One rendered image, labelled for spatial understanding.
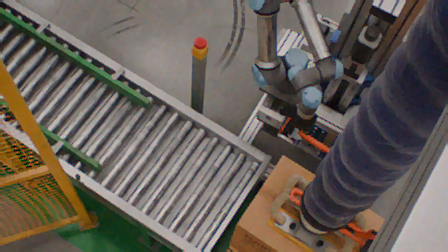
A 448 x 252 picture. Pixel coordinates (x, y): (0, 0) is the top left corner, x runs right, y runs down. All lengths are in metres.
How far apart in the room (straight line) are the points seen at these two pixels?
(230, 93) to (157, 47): 0.63
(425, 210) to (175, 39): 3.73
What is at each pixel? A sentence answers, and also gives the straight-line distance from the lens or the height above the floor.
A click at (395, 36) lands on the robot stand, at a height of 1.53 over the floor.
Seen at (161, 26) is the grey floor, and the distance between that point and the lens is 4.23.
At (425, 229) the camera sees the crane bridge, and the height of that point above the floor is 3.05.
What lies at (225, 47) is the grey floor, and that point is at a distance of 4.15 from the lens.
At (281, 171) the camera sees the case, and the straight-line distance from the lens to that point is 2.62.
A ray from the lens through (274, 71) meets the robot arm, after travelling 2.61.
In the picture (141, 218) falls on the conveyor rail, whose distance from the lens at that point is 3.02.
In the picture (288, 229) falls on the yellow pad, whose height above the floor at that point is 1.10.
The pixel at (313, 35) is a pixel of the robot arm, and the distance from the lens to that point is 2.38.
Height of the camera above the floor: 3.50
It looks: 69 degrees down
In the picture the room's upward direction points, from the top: 10 degrees clockwise
